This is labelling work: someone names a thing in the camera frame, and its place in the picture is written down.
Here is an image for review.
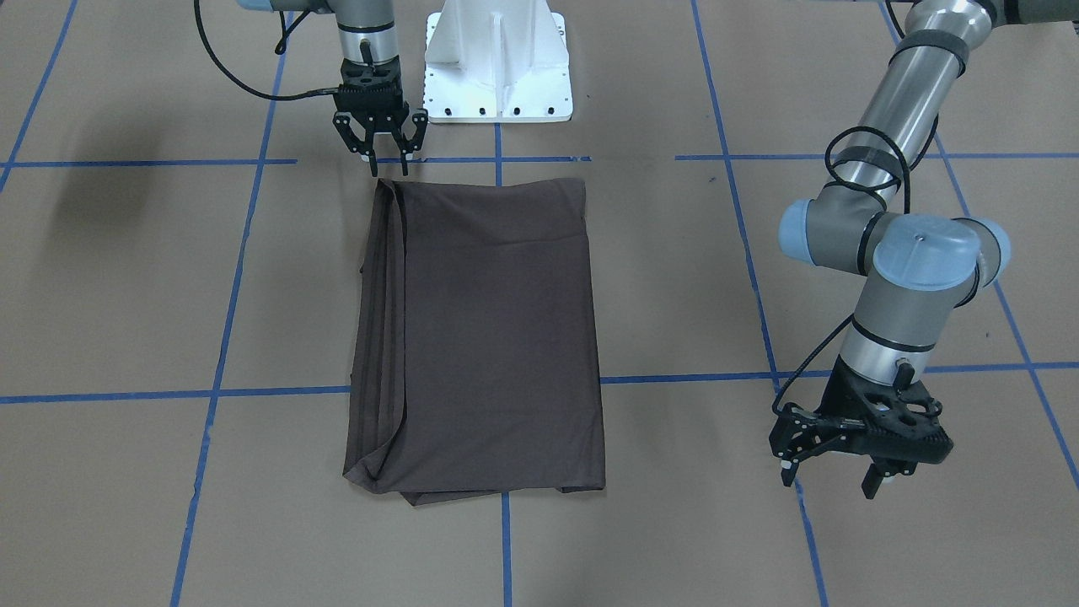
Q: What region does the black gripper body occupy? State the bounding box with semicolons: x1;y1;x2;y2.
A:
334;57;428;157
768;358;954;465

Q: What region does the dark brown t-shirt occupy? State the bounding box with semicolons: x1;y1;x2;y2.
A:
342;177;606;506

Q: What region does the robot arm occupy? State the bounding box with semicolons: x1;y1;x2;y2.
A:
238;1;428;176
768;1;1076;499

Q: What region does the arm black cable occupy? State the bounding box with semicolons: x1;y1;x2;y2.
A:
194;0;342;102
771;126;913;416

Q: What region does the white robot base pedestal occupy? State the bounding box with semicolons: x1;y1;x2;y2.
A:
423;1;574;124

